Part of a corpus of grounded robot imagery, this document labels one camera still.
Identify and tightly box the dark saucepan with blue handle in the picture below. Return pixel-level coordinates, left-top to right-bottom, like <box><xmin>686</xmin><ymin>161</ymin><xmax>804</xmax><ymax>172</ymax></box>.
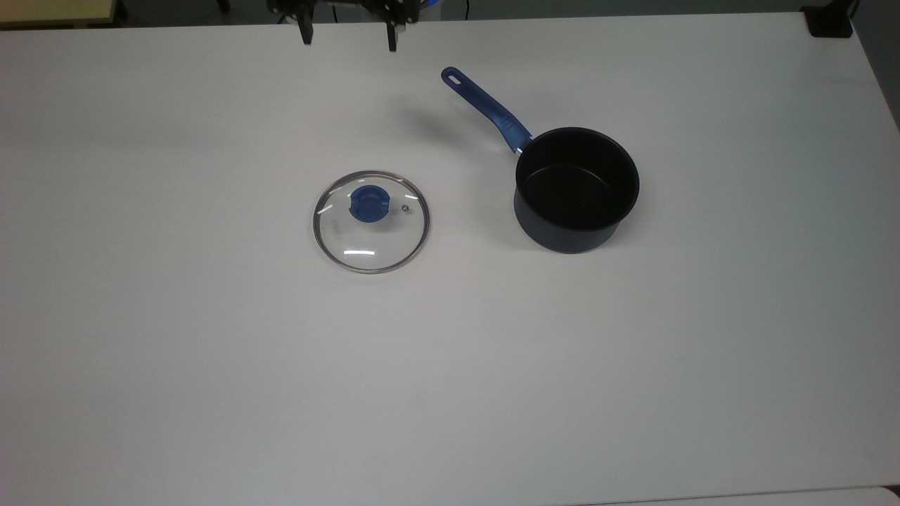
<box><xmin>440</xmin><ymin>66</ymin><xmax>641</xmax><ymax>255</ymax></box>

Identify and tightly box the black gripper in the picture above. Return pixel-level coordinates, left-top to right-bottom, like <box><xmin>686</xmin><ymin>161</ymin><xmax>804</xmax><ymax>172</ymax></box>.
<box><xmin>267</xmin><ymin>0</ymin><xmax>423</xmax><ymax>53</ymax></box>

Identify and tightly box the black stand clamp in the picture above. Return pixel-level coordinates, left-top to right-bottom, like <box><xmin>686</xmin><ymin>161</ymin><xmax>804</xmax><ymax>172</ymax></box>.
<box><xmin>801</xmin><ymin>0</ymin><xmax>858</xmax><ymax>39</ymax></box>

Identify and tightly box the glass lid with blue knob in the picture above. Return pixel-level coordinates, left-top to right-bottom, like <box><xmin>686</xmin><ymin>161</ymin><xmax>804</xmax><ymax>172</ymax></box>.
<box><xmin>312</xmin><ymin>169</ymin><xmax>432</xmax><ymax>275</ymax></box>

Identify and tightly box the light wooden desk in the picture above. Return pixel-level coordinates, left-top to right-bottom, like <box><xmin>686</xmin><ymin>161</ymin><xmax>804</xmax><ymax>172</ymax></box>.
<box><xmin>0</xmin><ymin>0</ymin><xmax>117</xmax><ymax>30</ymax></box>

